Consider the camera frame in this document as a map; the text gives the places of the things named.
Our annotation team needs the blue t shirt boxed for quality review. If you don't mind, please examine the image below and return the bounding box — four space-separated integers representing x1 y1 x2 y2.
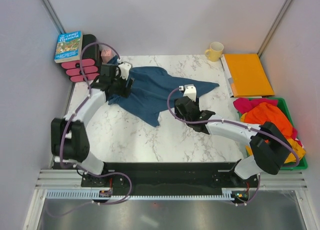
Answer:
108 66 220 127

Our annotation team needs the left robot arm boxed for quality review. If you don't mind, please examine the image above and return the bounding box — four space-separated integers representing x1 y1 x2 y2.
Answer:
50 62 134 186

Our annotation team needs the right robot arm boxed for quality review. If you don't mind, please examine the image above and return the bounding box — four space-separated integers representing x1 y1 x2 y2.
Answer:
174 96 300 187

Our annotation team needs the black pink organizer rack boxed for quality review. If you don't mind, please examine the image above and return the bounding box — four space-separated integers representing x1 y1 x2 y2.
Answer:
61 34 101 83

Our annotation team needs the small pink box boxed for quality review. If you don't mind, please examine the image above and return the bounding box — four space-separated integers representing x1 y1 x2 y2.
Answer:
100 49 114 64

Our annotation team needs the blue treehouse book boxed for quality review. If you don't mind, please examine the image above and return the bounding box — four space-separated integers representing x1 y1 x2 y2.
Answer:
54 31 83 64

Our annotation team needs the white board under folder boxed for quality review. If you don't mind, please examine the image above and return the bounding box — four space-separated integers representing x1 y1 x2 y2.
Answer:
220 54 237 97

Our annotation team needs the magenta t shirt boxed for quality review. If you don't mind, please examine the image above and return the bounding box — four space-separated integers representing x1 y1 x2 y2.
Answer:
233 98 298 139

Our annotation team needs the yellow mug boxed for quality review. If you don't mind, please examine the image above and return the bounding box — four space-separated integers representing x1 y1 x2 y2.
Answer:
204 42 224 62

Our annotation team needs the orange folder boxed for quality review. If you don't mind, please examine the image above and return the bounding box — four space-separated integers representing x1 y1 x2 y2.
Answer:
224 54 275 98

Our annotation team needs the orange t shirt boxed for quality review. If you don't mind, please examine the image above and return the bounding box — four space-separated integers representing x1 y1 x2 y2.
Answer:
244 102 293 138

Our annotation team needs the yellow t shirt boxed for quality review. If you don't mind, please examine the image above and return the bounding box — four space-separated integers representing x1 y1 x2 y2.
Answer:
240 112 306 163

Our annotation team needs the green plastic bin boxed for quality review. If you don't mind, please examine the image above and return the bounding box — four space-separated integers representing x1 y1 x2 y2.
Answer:
233 97 308 170

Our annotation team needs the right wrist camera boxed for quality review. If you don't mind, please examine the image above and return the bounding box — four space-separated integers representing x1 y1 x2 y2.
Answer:
178 84 197 102

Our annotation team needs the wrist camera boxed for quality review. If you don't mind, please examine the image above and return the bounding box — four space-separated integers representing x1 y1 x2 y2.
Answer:
118 62 133 80
178 84 197 102

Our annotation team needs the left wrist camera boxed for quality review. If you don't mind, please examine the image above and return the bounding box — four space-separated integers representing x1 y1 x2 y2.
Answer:
118 62 133 80

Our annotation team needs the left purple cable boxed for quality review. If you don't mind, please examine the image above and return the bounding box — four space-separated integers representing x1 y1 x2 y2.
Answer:
44 42 133 218

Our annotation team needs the purple cable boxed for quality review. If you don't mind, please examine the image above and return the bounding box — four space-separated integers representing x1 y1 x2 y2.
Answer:
166 86 300 207
44 42 133 218

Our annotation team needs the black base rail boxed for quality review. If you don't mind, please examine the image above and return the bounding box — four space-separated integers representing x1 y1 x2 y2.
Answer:
81 162 258 195

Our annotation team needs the white slotted cable duct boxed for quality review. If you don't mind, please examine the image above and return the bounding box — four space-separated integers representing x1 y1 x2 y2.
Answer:
45 188 235 201

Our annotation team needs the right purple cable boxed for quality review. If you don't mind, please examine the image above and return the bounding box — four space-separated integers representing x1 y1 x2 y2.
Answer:
166 86 300 207

